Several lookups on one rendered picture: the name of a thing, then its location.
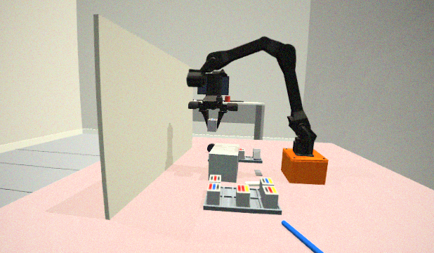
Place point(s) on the dark grey short cylinder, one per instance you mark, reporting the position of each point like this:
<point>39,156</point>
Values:
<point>210,146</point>

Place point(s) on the beige flat panel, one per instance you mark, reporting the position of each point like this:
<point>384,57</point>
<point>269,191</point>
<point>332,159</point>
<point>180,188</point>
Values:
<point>144,124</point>

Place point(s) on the blue rod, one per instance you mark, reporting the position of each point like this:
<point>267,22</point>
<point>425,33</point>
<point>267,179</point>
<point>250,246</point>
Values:
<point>301,238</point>

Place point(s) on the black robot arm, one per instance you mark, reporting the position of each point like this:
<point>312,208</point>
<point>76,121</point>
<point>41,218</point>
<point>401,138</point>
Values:
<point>286,57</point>

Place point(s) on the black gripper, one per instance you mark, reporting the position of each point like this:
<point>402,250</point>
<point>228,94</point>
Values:
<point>223,108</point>

